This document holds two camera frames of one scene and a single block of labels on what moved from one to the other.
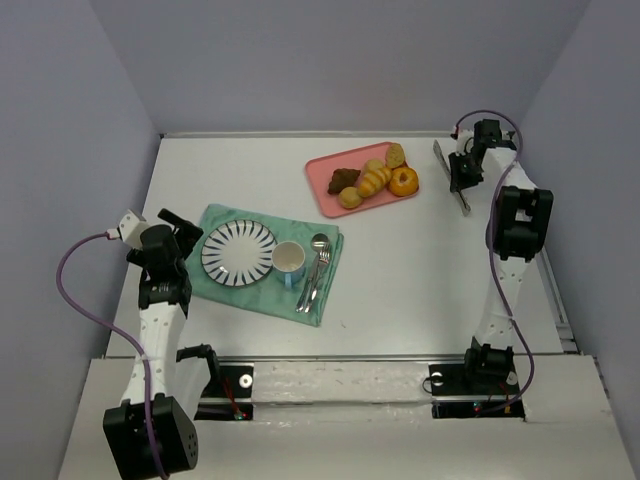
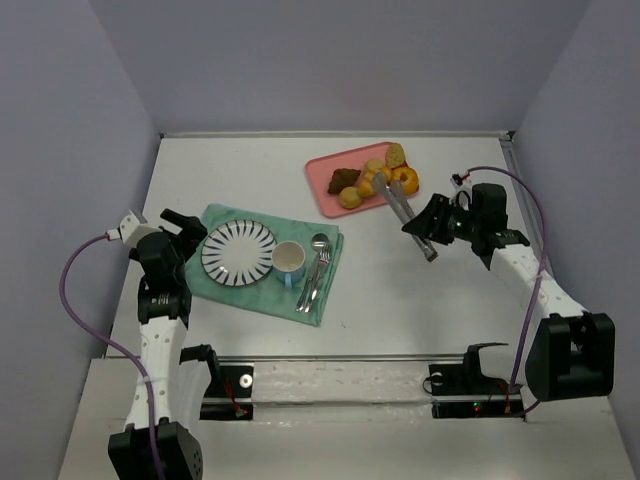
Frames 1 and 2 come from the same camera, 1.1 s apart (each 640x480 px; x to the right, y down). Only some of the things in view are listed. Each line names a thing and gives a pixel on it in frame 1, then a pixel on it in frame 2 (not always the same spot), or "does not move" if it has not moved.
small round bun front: x=349 y=198 does not move
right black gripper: x=461 y=170 to x=435 y=218
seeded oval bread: x=394 y=155 does not move
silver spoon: x=320 y=242 does not move
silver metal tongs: x=459 y=197 to x=396 y=190
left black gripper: x=181 y=229 does not move
